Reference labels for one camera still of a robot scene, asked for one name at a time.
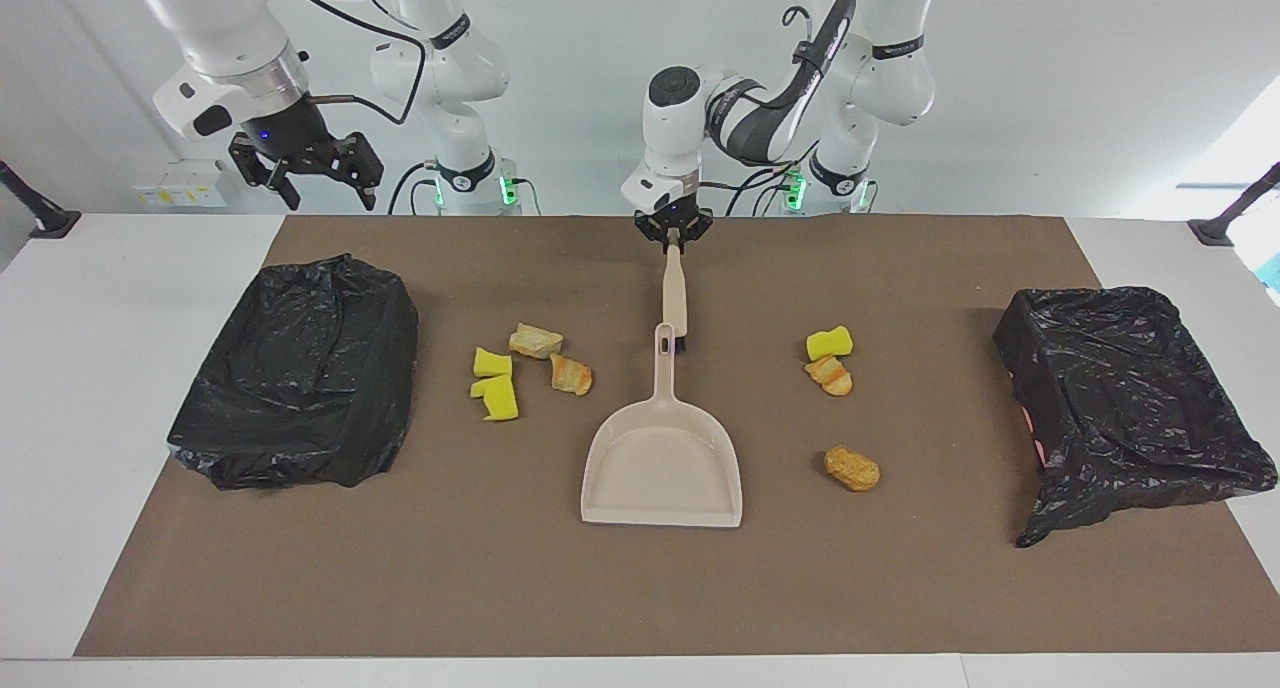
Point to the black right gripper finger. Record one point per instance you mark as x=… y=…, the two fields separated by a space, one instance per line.
x=262 y=166
x=362 y=163

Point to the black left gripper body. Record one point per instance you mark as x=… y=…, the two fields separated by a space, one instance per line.
x=672 y=218

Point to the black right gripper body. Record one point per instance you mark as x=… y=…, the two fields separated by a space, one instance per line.
x=300 y=138

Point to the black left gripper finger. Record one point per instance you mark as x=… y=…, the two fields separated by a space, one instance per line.
x=652 y=233
x=700 y=231

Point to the toy croissant piece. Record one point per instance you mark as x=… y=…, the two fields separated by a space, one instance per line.
x=535 y=341
x=832 y=378
x=572 y=376

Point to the yellow sponge piece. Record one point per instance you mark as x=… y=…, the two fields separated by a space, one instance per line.
x=492 y=363
x=500 y=400
x=829 y=343

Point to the beige plastic dustpan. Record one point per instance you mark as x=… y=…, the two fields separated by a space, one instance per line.
x=660 y=468

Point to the brown toy bread roll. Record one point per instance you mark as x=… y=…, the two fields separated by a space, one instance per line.
x=852 y=468

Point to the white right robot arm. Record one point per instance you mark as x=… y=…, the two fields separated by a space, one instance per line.
x=230 y=28

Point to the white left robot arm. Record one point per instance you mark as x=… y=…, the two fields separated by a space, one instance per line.
x=890 y=78

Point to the black bin bag liner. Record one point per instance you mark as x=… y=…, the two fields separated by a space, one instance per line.
x=290 y=408

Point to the pink plastic bin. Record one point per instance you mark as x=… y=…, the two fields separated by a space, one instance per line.
x=1033 y=423

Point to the black bin bag over pink bin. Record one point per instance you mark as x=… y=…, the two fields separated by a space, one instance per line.
x=1130 y=398

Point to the brown table mat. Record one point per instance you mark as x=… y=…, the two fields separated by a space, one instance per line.
x=600 y=588

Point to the teal box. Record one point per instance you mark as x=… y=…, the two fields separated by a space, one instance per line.
x=1273 y=273

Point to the white wall socket box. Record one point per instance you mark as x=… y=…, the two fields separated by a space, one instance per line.
x=148 y=193
x=195 y=183

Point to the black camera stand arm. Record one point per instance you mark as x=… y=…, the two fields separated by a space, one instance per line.
x=1215 y=230
x=55 y=223

